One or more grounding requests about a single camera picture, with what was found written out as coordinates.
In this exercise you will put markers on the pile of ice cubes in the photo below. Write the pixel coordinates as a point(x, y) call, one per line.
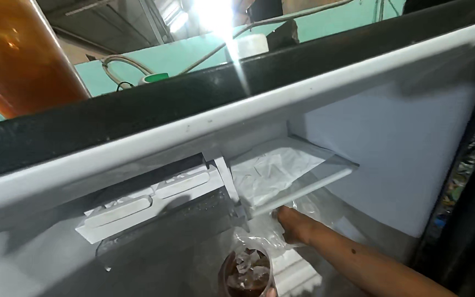
point(249, 266)

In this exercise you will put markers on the person's left fingers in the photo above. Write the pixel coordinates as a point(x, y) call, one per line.
point(271, 293)

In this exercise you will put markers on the person's right hand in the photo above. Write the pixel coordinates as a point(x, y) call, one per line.
point(293, 227)

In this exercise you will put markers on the dark angular block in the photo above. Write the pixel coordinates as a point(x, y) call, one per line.
point(285, 36)

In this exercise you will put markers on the person's right forearm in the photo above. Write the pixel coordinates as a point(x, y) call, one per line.
point(365, 264)

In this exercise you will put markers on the person's left hand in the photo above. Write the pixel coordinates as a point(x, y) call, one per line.
point(271, 293)

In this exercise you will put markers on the large container of orange liquid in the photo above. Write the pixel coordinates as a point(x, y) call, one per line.
point(27, 57)

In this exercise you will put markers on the person's right fingers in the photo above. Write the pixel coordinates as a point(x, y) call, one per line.
point(282, 215)

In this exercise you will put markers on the white ice tray unit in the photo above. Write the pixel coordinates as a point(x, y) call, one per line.
point(159, 206)

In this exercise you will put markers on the white ribbed panel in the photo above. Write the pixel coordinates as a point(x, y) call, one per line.
point(297, 274)

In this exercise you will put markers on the glass shelf with white edge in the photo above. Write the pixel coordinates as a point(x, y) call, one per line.
point(316, 187)

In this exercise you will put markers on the black box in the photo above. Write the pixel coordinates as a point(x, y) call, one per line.
point(265, 9)

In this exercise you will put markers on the freezer with white interior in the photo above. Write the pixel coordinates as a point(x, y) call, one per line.
point(179, 119)

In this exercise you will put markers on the white container with green rim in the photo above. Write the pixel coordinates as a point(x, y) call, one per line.
point(154, 78)

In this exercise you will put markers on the crumpled white plastic sheet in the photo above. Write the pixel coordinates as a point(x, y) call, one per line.
point(270, 169)

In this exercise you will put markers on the clear cup of brown drink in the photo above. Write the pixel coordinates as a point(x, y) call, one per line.
point(249, 284)

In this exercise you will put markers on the white round container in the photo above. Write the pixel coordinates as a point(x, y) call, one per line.
point(252, 46)

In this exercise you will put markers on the transparent ice drawer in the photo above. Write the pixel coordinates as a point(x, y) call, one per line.
point(171, 229)

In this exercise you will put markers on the pile of colourful litter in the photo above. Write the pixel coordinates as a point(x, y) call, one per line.
point(460, 181)

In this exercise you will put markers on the clear plastic bag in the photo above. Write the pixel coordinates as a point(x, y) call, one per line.
point(262, 229)

